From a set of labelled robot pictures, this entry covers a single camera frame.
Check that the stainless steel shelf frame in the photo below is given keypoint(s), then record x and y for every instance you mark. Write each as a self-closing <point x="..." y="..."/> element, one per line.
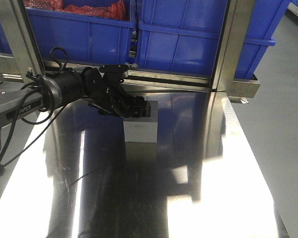
<point x="25" y="55"/>

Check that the red mesh bag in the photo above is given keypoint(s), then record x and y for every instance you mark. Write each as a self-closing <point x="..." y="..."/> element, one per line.
<point x="116" y="10"/>

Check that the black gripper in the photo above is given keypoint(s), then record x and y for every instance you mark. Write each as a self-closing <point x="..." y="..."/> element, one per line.
<point x="106" y="94"/>

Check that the blue plastic bin right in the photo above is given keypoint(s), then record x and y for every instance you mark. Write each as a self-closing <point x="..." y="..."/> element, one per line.
<point x="183" y="35"/>

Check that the gray square base block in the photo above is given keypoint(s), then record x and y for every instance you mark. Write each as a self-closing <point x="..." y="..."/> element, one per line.
<point x="142" y="130"/>

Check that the blue bin with red contents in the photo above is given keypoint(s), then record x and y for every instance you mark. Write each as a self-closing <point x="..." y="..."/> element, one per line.
<point x="85" y="38"/>

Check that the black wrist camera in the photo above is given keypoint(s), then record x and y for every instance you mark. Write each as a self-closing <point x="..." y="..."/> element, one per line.
<point x="120" y="69"/>

